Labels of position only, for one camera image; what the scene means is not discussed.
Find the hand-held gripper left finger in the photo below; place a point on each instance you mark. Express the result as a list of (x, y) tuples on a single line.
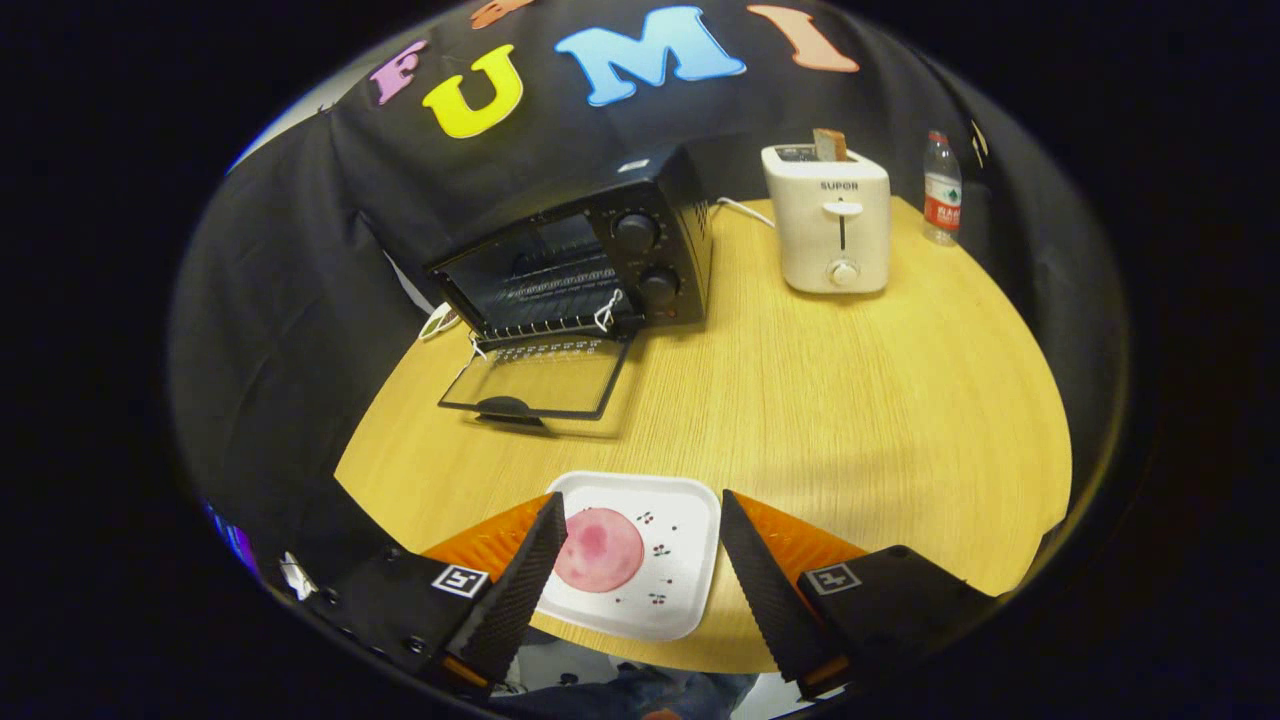
[(520, 590)]

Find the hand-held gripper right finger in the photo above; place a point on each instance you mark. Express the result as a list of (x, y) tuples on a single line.
[(765, 590)]

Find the pink ham slice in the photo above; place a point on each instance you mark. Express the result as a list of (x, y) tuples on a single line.
[(600, 550)]

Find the white square plate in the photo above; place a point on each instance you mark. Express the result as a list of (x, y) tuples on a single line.
[(680, 560)]

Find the black toaster oven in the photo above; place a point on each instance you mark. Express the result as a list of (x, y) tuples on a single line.
[(680, 225)]

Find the white pop-up toaster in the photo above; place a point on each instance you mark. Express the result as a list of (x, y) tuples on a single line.
[(825, 240)]

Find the person's blue jeans leg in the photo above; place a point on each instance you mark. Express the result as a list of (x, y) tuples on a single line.
[(640, 692)]

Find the clear plastic water bottle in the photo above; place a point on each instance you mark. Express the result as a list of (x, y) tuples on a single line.
[(942, 200)]

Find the toast bread slice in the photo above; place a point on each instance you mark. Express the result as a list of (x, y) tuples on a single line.
[(830, 145)]

